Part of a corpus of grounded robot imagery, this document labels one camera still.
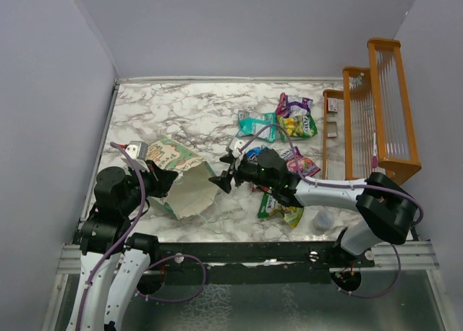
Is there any blue small snack packet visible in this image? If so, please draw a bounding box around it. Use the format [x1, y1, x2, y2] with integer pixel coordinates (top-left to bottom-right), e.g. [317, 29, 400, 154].
[245, 146, 270, 162]

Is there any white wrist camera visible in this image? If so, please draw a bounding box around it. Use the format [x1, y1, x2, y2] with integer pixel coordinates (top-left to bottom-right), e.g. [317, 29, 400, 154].
[124, 141, 148, 171]
[229, 137, 247, 158]

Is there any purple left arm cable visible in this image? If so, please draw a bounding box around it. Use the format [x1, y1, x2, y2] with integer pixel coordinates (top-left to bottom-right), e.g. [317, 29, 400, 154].
[75, 142, 208, 331]

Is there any purple white snack bag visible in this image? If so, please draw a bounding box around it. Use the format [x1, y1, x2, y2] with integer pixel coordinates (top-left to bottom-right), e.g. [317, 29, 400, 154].
[276, 93, 313, 118]

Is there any purple raspberry candy bag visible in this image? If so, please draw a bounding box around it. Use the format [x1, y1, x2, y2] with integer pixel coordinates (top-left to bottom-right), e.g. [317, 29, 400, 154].
[281, 146, 321, 177]

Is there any orange wooden tiered rack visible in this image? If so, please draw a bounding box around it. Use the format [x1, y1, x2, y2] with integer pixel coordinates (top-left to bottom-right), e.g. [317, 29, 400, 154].
[320, 38, 422, 185]

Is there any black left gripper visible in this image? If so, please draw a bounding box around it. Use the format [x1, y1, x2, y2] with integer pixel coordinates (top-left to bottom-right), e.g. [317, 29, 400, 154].
[122, 158, 179, 215]

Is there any pink white pen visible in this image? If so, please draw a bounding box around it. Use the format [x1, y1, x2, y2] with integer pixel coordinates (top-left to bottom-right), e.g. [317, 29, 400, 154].
[372, 132, 378, 169]

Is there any small grey box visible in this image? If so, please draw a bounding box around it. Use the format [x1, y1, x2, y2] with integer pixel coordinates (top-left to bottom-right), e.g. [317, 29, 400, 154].
[326, 121, 338, 138]

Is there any red white small box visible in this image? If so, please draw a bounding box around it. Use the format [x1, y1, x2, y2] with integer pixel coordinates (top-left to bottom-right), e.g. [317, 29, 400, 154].
[326, 98, 338, 113]

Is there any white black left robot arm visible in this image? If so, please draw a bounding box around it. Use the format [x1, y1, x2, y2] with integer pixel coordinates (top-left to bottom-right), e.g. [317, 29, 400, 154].
[67, 160, 178, 330]

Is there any green illustrated paper bag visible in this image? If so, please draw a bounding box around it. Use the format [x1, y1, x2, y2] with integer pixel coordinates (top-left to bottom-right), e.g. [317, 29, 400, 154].
[147, 134, 225, 235]

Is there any teal white snack bag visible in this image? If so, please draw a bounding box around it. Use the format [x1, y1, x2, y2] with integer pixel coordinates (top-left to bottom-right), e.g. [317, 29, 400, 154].
[237, 110, 276, 142]

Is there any green yellow snack bag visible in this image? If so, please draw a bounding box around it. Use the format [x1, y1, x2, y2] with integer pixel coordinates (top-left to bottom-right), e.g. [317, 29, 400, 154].
[257, 193, 305, 228]

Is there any red candy wrapper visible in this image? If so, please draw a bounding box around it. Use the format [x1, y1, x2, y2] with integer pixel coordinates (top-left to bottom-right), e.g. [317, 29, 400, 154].
[251, 184, 268, 192]

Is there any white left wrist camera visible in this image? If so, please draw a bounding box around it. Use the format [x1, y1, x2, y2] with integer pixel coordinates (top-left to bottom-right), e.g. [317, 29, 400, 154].
[124, 141, 148, 171]

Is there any small clear plastic cup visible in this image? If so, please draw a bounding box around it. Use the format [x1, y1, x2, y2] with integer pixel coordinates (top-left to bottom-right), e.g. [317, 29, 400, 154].
[313, 210, 334, 232]

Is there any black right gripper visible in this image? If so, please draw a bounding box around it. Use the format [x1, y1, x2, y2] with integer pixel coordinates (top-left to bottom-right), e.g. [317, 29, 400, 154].
[209, 154, 276, 194]

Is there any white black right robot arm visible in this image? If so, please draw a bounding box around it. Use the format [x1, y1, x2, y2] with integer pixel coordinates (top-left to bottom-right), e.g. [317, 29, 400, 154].
[209, 150, 419, 267]

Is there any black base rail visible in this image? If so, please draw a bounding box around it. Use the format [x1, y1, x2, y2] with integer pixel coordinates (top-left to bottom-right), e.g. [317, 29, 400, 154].
[160, 241, 374, 285]

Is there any green yellow candy bag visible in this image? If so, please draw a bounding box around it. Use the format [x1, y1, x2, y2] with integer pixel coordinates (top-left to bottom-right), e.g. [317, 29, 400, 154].
[277, 114, 318, 139]

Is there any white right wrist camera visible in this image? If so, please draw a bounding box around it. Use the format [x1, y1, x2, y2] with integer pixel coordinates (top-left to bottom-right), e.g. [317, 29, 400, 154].
[229, 137, 247, 158]

